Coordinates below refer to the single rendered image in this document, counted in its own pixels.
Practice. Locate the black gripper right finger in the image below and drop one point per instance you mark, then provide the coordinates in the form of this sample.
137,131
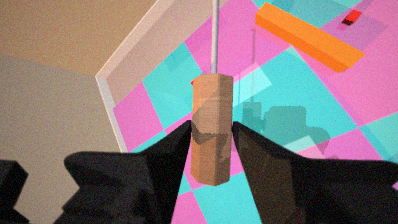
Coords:
283,182

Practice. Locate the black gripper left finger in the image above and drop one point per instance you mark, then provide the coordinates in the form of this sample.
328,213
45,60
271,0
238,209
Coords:
157,170

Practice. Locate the tan wooden-handled tool with thin metal shaft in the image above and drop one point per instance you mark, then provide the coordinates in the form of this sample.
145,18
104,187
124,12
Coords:
212,119

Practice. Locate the orange flat bar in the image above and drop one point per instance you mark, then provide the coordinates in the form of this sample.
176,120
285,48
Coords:
314,42

